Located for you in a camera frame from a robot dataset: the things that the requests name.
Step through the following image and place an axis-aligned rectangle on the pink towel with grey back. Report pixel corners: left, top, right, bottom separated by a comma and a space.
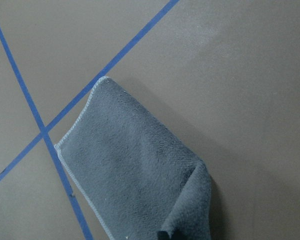
55, 76, 211, 240

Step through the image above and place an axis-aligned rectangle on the blue tape line lengthwise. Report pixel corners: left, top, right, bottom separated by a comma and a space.
0, 27, 93, 240

